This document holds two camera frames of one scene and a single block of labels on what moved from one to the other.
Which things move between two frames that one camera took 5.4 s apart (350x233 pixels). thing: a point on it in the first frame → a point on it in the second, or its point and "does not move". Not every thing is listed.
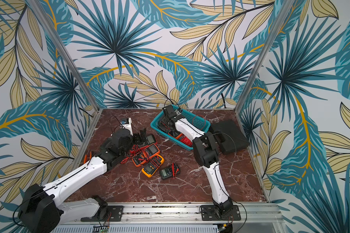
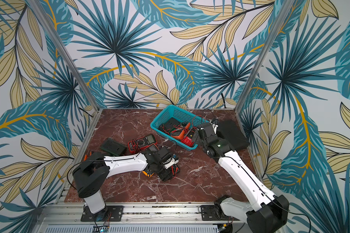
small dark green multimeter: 171,170 does not move
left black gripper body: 136,139 → 164,174
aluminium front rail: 266,218 does not move
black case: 229,136 does not move
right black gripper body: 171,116 → 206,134
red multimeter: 185,140 does not move
